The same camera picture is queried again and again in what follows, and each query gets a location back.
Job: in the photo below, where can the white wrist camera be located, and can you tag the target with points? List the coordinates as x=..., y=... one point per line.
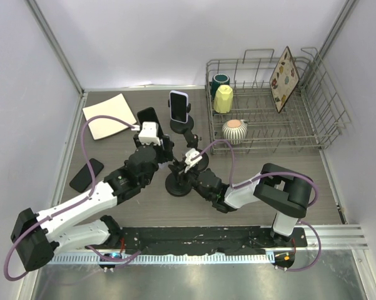
x=148, y=133
x=192, y=158

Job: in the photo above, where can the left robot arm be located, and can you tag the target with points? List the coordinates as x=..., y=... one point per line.
x=38, y=236

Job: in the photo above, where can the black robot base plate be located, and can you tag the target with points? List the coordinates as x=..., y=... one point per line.
x=199, y=241

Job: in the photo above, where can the dark green mug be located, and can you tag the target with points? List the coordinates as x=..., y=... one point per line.
x=220, y=82

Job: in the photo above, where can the grey wire dish rack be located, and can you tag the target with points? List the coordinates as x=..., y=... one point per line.
x=313, y=116

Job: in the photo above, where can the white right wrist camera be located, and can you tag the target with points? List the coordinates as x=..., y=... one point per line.
x=192, y=158

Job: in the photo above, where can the yellow faceted cup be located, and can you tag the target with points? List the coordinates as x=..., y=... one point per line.
x=223, y=99

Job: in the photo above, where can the floral square plate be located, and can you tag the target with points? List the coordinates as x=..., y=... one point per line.
x=284, y=79

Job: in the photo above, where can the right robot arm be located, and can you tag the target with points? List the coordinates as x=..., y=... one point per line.
x=284, y=190

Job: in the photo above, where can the black round-base phone stand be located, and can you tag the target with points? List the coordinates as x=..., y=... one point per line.
x=192, y=142

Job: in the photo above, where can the lilac-case phone at back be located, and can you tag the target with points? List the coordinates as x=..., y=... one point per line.
x=179, y=102

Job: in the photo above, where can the black phone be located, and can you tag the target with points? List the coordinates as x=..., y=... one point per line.
x=149, y=115
x=82, y=180

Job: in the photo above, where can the striped white ceramic bowl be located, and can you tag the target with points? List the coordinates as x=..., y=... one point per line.
x=235, y=131

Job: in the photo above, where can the white slotted cable duct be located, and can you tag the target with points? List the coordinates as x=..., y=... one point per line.
x=84, y=257

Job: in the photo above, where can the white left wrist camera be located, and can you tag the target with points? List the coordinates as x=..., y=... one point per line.
x=148, y=133

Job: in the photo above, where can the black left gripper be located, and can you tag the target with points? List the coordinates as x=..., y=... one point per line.
x=166, y=154

